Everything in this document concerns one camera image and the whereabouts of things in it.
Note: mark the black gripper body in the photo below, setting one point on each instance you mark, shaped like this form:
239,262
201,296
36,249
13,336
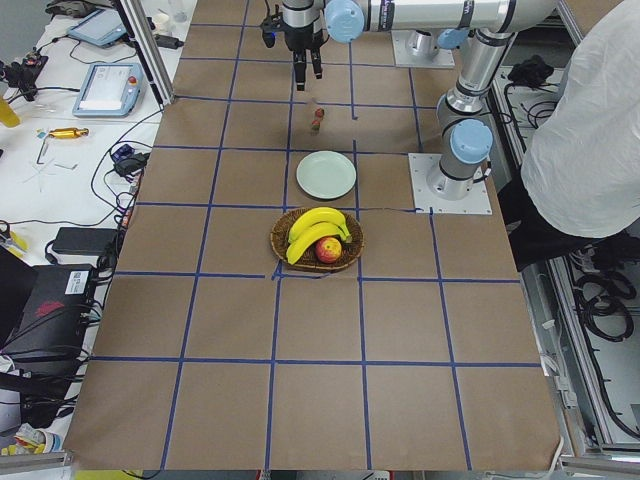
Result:
302,36

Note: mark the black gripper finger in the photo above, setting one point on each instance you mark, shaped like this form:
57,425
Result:
317,63
299,63

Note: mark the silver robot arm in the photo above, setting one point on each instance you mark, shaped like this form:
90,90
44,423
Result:
345,21
467,140

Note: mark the light green plate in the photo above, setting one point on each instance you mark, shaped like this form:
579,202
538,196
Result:
326,175

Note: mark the yellow banana bunch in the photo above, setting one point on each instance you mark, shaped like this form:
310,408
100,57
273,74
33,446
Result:
313,225

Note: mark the blue teach pendant near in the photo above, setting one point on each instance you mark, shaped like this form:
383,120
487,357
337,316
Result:
109,90

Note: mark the blue teach pendant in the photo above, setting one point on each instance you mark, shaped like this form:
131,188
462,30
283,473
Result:
102,28
109,90

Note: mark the red apple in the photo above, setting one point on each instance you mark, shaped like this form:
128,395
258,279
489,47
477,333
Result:
328,250

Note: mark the blue teach pendant far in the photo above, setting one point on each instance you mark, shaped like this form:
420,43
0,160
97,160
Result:
102,28

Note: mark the brown wicker basket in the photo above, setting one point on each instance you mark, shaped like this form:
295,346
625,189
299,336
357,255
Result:
308,262

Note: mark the gold metal tool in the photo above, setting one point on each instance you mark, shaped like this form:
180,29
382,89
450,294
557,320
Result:
68,133

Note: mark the black power adapter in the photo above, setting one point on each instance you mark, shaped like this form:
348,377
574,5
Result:
83,241

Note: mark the person in white shirt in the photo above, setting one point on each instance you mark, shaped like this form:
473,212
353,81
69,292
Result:
579,178

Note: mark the black laptop computer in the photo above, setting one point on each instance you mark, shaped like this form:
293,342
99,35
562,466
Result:
45,312

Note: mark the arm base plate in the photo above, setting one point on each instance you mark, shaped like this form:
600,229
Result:
420,49
425,200

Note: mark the aluminium frame post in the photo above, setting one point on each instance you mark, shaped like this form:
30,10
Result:
139,31

